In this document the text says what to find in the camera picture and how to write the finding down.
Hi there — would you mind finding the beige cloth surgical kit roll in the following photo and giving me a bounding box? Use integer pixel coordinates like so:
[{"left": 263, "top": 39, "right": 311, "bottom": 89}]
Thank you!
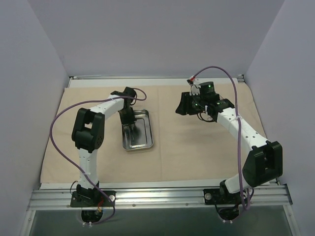
[{"left": 40, "top": 85, "right": 238, "bottom": 184}]

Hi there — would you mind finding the steel instrument tray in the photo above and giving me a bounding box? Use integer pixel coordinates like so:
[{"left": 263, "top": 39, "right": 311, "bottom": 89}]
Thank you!
[{"left": 122, "top": 109, "right": 154, "bottom": 151}]

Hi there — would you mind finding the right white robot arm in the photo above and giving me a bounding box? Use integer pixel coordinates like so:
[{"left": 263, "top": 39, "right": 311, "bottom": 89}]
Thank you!
[{"left": 175, "top": 92, "right": 283, "bottom": 203}]

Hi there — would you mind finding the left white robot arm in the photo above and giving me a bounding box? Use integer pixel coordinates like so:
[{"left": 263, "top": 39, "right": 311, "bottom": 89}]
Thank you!
[{"left": 71, "top": 87, "right": 137, "bottom": 206}]

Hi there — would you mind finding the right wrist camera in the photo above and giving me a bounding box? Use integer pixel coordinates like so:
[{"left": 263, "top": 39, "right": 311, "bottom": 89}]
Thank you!
[{"left": 191, "top": 82, "right": 220, "bottom": 100}]

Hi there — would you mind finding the back aluminium rail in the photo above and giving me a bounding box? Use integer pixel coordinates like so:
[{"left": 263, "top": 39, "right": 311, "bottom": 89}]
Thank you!
[{"left": 69, "top": 74, "right": 244, "bottom": 81}]

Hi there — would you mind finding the aluminium front rail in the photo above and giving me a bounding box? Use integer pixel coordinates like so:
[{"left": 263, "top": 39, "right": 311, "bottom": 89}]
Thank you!
[{"left": 28, "top": 185, "right": 293, "bottom": 210}]

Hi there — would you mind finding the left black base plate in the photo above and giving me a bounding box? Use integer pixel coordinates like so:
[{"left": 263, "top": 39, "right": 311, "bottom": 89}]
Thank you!
[{"left": 70, "top": 190, "right": 116, "bottom": 207}]

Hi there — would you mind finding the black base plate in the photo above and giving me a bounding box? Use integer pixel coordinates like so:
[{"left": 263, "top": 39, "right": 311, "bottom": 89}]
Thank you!
[
  {"left": 203, "top": 188, "right": 242, "bottom": 206},
  {"left": 70, "top": 190, "right": 116, "bottom": 207}
]

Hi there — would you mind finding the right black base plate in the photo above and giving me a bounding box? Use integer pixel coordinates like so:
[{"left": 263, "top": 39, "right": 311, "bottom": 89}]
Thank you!
[{"left": 203, "top": 188, "right": 242, "bottom": 206}]

